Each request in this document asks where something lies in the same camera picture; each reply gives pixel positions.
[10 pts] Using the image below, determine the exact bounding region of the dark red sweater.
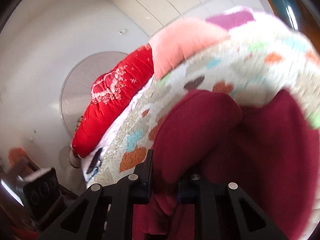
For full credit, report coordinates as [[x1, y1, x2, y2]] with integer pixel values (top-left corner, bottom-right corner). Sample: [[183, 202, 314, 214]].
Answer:
[[132, 90, 319, 239]]

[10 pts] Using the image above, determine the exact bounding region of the pink waffle pillow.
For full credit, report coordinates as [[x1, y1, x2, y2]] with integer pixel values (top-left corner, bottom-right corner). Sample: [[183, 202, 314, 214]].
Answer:
[[149, 18, 229, 80]]

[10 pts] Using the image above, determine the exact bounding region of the black phone with lanyard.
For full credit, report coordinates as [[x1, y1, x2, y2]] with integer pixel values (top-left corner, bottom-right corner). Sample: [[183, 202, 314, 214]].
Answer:
[[86, 148, 103, 174]]

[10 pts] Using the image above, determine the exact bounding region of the red floral comforter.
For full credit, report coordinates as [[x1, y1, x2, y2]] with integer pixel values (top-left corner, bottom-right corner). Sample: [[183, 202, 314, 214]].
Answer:
[[71, 44, 154, 158]]

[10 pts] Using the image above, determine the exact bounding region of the round white headboard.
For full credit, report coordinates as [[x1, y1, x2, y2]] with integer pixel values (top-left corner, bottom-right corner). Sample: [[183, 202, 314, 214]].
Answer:
[[60, 51, 127, 137]]

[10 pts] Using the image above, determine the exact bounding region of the patchwork quilted bedspread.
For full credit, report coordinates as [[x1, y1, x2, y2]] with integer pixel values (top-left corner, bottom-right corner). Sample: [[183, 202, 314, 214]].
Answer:
[[86, 11, 320, 240]]

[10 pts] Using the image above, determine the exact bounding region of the purple cloth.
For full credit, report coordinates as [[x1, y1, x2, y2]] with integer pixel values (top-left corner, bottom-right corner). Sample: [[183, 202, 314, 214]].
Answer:
[[206, 10, 254, 30]]

